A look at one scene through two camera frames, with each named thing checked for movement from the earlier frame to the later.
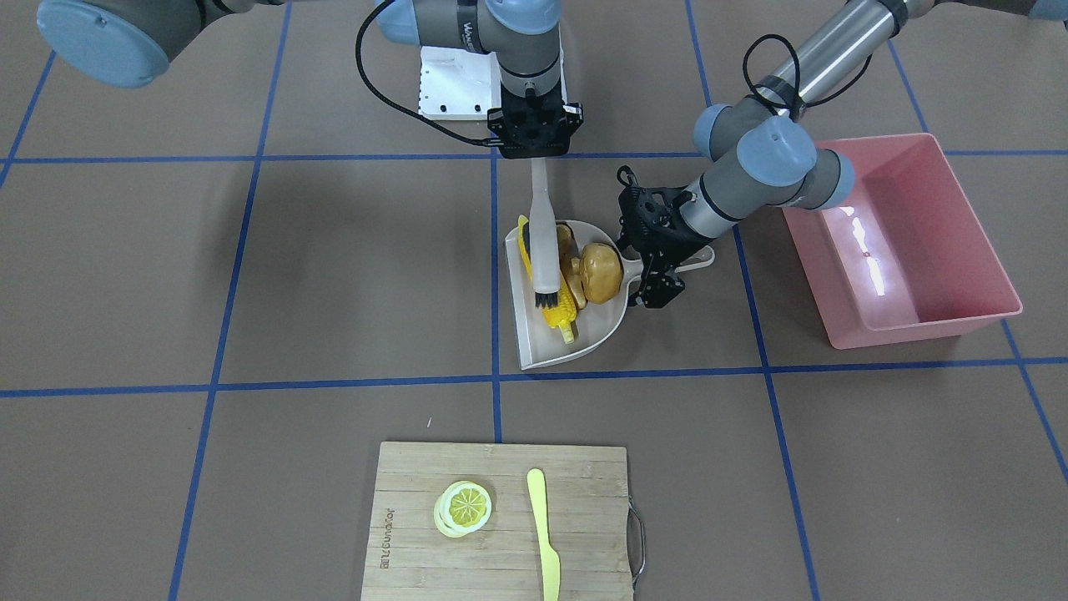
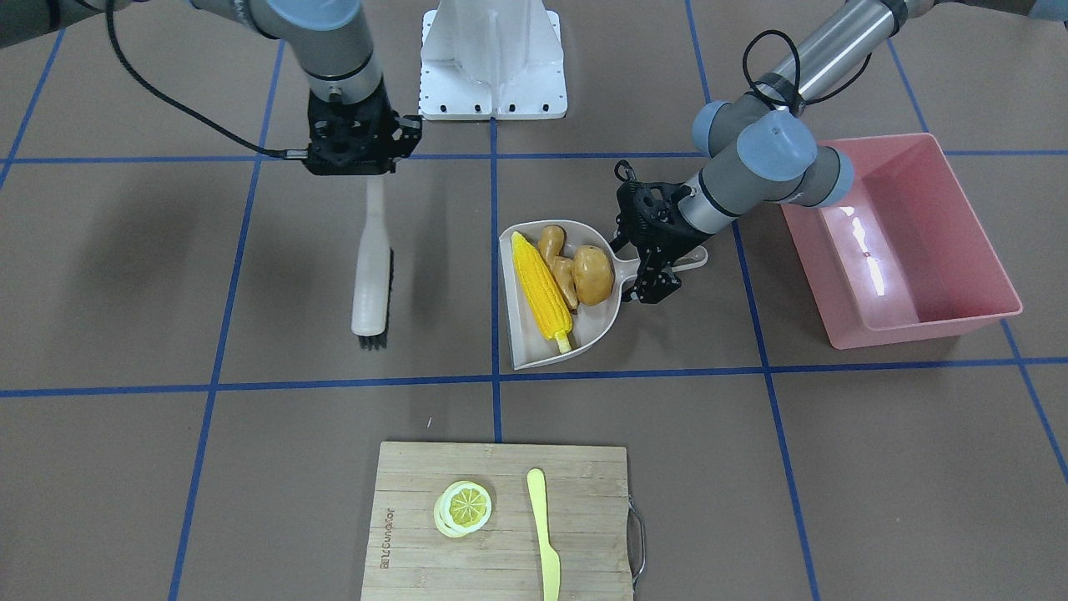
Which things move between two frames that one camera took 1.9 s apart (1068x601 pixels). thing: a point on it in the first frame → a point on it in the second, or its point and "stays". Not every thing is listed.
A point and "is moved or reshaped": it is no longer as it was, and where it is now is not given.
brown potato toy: x=602 y=270 is moved or reshaped
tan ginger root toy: x=569 y=251 is moved or reshaped
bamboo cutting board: x=589 y=523 stays
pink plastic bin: x=908 y=257 stays
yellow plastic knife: x=551 y=574 stays
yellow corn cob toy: x=564 y=314 is moved or reshaped
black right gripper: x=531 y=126 → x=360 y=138
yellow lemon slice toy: x=461 y=509 stays
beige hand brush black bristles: x=543 y=239 → x=374 y=273
